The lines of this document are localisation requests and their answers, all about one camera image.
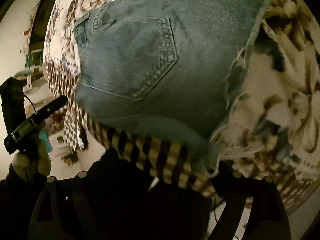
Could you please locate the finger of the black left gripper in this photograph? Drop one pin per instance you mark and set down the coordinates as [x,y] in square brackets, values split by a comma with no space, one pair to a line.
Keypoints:
[49,109]

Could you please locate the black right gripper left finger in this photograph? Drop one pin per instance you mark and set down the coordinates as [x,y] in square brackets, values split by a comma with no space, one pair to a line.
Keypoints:
[91,207]

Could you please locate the blue denim jeans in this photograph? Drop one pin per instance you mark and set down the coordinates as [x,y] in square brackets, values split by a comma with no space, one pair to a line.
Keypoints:
[165,68]

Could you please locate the gloved left hand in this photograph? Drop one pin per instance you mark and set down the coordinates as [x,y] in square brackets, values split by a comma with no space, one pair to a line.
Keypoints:
[33,159]

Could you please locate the floral bed blanket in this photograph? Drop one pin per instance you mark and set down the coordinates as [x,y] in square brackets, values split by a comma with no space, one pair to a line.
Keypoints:
[272,126]

